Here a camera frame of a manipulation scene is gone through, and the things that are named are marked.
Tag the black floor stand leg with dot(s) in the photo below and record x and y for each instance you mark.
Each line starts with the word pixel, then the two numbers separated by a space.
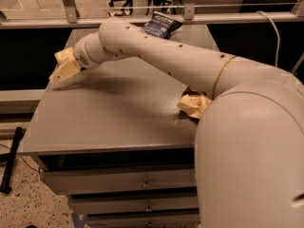
pixel 9 159

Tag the bottom grey drawer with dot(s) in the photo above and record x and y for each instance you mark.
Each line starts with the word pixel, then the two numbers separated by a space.
pixel 143 220

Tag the blue chip bag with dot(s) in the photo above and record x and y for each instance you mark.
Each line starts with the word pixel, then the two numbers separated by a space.
pixel 161 25

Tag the top grey drawer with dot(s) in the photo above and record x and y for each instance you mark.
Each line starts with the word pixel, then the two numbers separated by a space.
pixel 93 181

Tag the middle grey drawer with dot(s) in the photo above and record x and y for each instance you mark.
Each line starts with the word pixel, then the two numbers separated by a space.
pixel 135 203

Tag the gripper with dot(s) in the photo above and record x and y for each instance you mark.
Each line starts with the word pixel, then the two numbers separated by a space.
pixel 83 53

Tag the sea salt chip bag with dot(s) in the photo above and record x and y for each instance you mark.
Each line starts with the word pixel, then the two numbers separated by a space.
pixel 193 103

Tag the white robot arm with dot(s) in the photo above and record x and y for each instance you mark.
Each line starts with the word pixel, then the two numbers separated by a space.
pixel 249 146

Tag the yellow sponge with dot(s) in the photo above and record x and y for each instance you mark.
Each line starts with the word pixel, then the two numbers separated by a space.
pixel 65 54

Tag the metal railing frame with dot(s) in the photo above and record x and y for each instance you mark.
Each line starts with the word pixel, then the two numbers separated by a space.
pixel 29 14

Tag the grey drawer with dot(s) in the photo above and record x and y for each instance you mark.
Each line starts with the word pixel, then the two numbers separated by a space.
pixel 143 220
pixel 93 181
pixel 135 203

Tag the grey drawer cabinet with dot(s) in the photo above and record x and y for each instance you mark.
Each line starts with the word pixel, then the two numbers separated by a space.
pixel 122 114

